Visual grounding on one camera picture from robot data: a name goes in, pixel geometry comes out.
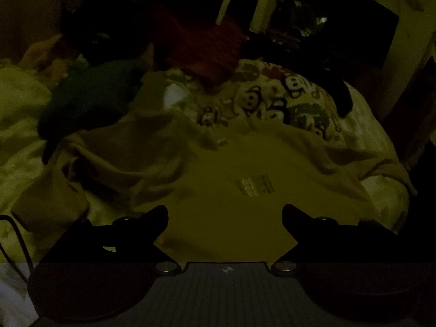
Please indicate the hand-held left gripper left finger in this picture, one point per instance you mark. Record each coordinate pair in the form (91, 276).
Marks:
(158, 216)

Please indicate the monkey print blanket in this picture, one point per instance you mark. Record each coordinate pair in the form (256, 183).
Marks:
(272, 100)

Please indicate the orange cloth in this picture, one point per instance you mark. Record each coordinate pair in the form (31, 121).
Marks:
(44, 56)

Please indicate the dark cloth pile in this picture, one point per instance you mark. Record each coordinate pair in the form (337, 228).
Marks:
(98, 24)

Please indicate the crinkled clear plastic bag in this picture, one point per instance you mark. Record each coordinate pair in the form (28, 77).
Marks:
(306, 22)

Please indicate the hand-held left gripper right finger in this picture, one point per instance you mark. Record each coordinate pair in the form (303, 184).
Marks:
(291, 214)

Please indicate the black cloth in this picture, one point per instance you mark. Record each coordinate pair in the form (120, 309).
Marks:
(340, 93)

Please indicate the green cloth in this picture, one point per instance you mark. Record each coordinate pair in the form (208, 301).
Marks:
(88, 98)

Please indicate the cream sweatshirt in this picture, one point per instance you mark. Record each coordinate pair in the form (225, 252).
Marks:
(221, 163)

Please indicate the red striped cloth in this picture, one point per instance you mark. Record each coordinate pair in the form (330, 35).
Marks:
(201, 46)

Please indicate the wooden shelf unit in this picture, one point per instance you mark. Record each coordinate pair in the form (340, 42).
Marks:
(408, 24)

